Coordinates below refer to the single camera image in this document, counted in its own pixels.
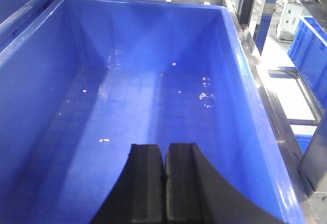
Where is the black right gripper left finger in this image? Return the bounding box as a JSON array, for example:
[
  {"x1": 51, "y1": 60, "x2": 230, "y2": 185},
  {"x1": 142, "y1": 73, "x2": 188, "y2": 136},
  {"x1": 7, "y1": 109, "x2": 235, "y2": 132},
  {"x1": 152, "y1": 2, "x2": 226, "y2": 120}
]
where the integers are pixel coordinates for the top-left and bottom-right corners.
[{"x1": 92, "y1": 144, "x2": 164, "y2": 223}]

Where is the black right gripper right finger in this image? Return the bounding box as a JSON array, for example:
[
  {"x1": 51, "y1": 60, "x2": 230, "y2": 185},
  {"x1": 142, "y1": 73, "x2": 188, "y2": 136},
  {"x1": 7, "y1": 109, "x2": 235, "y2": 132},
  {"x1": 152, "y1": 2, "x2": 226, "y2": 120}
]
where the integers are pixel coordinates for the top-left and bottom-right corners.
[{"x1": 166, "y1": 143, "x2": 278, "y2": 223}]

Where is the blue bin front right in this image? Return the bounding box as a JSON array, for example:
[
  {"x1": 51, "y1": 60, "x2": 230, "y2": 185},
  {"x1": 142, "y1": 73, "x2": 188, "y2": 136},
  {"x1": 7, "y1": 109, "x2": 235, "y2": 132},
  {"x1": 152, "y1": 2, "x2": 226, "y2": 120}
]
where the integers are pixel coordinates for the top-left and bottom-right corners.
[{"x1": 1, "y1": 0, "x2": 306, "y2": 223}]

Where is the blue crate far right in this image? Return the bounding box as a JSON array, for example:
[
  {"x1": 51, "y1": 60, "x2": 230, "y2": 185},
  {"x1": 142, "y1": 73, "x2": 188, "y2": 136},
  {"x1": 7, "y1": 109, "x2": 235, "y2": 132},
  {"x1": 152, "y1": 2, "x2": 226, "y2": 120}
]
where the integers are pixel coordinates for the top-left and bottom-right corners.
[{"x1": 288, "y1": 16, "x2": 326, "y2": 107}]

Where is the white control box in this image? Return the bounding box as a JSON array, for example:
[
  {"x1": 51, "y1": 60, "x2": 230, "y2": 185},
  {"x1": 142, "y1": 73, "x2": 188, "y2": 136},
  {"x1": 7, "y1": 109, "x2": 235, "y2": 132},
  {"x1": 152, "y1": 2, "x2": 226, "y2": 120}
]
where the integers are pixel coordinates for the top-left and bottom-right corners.
[{"x1": 277, "y1": 3, "x2": 303, "y2": 39}]

